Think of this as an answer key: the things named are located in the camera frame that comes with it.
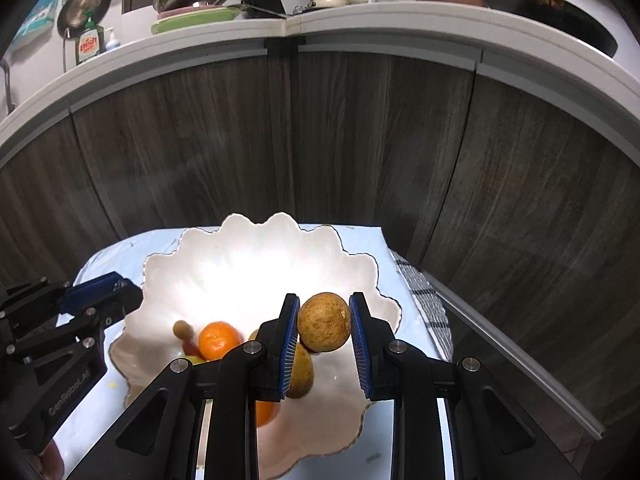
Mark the white kitchen countertop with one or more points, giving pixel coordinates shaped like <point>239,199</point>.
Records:
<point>526,55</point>

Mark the checkered dish towel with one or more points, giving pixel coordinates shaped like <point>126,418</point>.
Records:
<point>430,307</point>

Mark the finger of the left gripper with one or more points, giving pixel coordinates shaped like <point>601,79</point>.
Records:
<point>78,298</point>
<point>115,306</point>

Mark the brown longan fruit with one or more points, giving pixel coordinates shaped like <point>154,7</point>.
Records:
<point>183,330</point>

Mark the person's left hand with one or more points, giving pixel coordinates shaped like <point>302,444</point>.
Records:
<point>48,463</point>

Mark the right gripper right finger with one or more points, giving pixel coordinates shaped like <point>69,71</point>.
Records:
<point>370,339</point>

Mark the red grape in bowl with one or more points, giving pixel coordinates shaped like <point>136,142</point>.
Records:
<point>191,349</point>

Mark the light blue tablecloth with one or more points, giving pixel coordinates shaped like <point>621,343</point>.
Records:
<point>367,458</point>

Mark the green round pomelo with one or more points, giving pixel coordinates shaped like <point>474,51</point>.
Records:
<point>195,360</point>

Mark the large orange mandarin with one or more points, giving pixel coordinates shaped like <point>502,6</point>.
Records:
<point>265,412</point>

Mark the yellow mango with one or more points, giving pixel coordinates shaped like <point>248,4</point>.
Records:
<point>301,380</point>

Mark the white blue pump bottle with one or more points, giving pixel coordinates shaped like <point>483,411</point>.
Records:
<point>112,42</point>

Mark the black wok with handle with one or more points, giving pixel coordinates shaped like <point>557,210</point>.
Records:
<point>563,16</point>

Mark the small mandarin in bowl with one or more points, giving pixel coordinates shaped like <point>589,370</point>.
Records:
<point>216,339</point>

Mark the large brown round fruit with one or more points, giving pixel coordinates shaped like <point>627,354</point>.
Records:
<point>323,322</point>

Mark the green dish soap bottle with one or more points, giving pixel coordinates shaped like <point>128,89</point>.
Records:
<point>90,43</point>

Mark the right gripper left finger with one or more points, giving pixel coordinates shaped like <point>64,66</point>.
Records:
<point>278,338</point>

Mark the blue wet wipes pack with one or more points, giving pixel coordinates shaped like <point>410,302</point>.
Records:
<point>39,21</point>

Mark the white scalloped ceramic bowl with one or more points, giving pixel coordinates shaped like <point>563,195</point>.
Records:
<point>240,274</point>

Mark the green baking dish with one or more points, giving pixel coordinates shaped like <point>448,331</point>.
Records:
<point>190,16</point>

